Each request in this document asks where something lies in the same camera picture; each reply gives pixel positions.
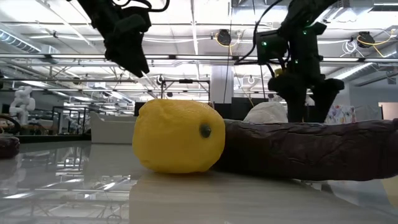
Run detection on black partition panel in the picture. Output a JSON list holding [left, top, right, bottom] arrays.
[[134, 101, 147, 117], [214, 97, 270, 121]]

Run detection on yellow lemon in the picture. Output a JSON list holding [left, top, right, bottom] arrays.
[[132, 98, 226, 174]]

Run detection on white building column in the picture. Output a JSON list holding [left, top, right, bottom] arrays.
[[210, 64, 234, 104]]

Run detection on black metal frame rig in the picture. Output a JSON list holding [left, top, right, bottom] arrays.
[[160, 79, 211, 103]]

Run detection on grey plastic basket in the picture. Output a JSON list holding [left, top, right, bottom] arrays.
[[90, 111, 137, 144]]

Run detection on white garlic bulb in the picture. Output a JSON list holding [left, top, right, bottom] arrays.
[[243, 101, 289, 124]]

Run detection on small purple eggplant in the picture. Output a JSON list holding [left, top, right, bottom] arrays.
[[0, 136, 21, 159]]

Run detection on silver ventilation duct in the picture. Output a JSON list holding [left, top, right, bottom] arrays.
[[0, 29, 60, 63]]

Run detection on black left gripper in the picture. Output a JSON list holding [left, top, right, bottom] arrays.
[[104, 14, 152, 78]]

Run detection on beige door panel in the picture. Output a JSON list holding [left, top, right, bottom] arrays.
[[378, 101, 398, 121]]

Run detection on black table frame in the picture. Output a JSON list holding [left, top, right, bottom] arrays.
[[15, 134, 93, 144]]

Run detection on floral patterned cloth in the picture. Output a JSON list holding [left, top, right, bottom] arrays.
[[325, 105, 358, 125]]

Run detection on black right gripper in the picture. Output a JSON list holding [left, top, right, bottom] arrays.
[[269, 24, 345, 123]]

